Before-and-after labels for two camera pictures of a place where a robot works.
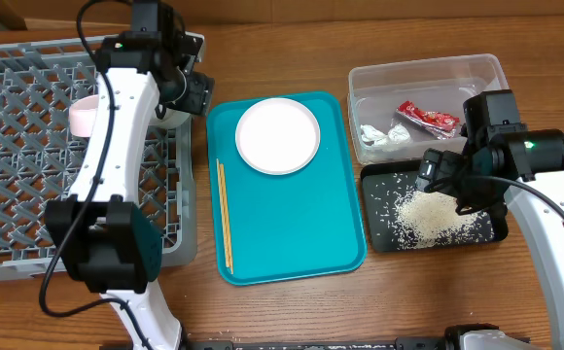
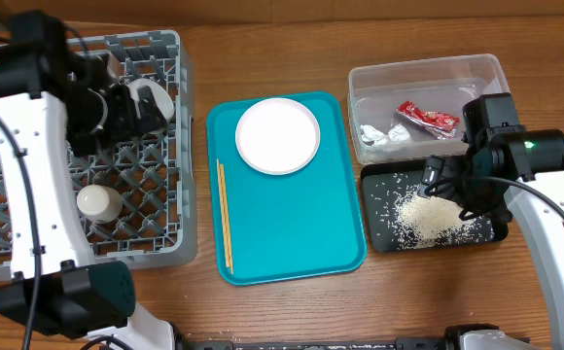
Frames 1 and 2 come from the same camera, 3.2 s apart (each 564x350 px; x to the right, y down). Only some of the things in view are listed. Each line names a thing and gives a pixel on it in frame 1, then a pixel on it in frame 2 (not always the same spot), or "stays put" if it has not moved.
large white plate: (276, 136) stays put
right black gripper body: (479, 195) stays put
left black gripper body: (197, 93) to (136, 108)
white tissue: (398, 137) stays put
